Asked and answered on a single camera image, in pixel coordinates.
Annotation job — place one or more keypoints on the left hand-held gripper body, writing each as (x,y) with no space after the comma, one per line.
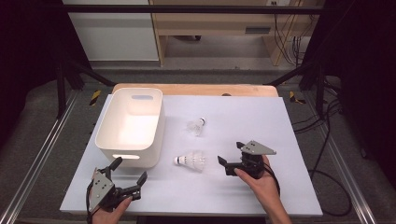
(101,189)

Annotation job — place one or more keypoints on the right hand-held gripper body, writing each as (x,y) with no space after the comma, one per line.
(250,165)

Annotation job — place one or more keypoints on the white feather shuttlecock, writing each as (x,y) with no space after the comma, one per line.
(196,125)
(191,160)

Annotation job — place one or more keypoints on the white plastic basket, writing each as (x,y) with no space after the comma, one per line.
(130,130)

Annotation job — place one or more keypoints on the person's right hand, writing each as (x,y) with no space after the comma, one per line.
(264,186)

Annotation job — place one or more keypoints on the person's left hand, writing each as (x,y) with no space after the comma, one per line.
(109,217)

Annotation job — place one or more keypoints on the yellow black floor tape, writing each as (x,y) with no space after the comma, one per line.
(295,98)
(95,97)

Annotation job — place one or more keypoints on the grey rectangular desk plate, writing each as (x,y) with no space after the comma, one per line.
(257,30)

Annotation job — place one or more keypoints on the wooden desk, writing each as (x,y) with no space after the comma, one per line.
(202,28)

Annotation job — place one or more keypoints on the white cabinet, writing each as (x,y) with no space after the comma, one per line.
(115,37)

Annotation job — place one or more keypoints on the black curtain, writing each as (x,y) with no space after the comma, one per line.
(25,46)
(367,62)

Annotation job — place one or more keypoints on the aluminium floor rail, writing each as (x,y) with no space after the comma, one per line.
(30,174)
(334,152)

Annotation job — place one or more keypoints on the black metal frame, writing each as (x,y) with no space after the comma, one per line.
(186,9)

